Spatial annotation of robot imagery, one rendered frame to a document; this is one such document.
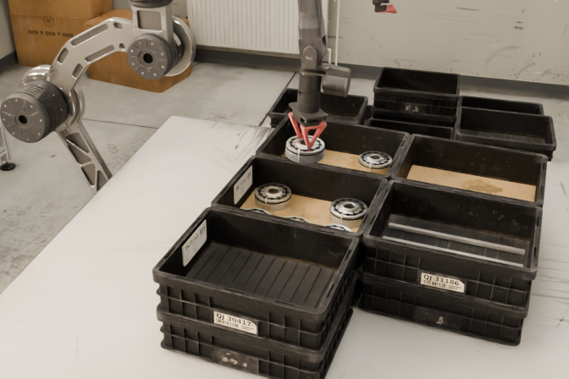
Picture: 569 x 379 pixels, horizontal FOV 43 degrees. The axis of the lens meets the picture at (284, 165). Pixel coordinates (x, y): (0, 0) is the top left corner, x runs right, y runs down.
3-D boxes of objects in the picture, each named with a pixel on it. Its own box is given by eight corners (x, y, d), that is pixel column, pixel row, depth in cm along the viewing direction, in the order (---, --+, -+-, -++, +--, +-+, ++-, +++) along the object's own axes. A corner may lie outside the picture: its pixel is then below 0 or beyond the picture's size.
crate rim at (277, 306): (149, 281, 157) (148, 272, 156) (208, 212, 182) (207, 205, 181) (322, 325, 146) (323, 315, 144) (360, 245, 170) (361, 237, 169)
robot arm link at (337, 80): (311, 40, 181) (303, 46, 173) (356, 46, 179) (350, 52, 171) (306, 85, 185) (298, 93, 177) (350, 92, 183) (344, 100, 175)
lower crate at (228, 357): (157, 351, 167) (152, 311, 162) (211, 277, 192) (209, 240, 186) (318, 397, 155) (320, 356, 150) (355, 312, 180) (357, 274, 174)
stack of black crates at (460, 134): (442, 225, 315) (455, 134, 294) (446, 192, 341) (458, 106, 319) (537, 238, 307) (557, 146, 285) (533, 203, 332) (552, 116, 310)
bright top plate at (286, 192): (249, 199, 198) (249, 197, 198) (262, 182, 206) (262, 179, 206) (284, 205, 195) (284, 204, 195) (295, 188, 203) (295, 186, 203)
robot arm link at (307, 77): (302, 62, 181) (297, 69, 176) (329, 65, 180) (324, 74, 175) (301, 87, 184) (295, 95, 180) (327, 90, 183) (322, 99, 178)
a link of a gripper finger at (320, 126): (312, 137, 192) (315, 105, 187) (324, 149, 186) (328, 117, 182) (290, 140, 189) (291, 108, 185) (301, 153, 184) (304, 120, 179)
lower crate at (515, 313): (355, 312, 180) (358, 274, 174) (383, 247, 205) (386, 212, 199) (519, 352, 168) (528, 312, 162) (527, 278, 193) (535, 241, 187)
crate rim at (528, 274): (360, 244, 170) (361, 237, 169) (389, 185, 195) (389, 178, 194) (535, 282, 158) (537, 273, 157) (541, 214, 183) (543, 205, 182)
